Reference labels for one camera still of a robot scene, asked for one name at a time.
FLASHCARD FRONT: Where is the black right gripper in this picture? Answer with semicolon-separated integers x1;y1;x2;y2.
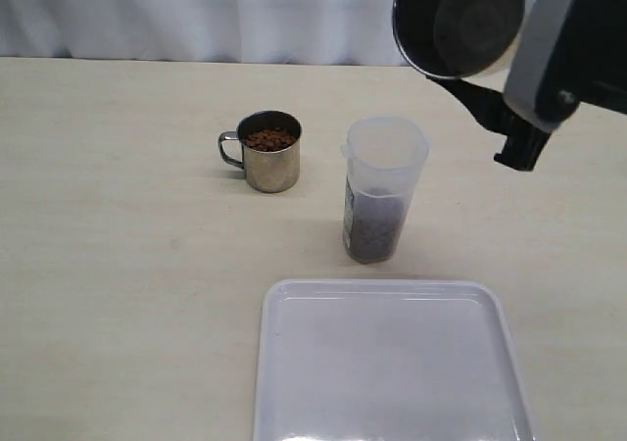
430;0;626;172

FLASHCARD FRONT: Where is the steel mug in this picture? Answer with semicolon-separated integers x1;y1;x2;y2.
392;0;525;79
217;111;303;193

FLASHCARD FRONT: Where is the clear plastic tall container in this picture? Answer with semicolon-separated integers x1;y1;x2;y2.
341;117;429;264

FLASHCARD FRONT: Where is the white plastic tray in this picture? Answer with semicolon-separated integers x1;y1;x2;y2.
253;279;536;440

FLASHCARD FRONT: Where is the white curtain backdrop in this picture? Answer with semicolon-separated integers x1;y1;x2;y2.
0;0;627;69

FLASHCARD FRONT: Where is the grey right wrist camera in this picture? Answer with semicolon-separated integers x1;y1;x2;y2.
504;0;572;133

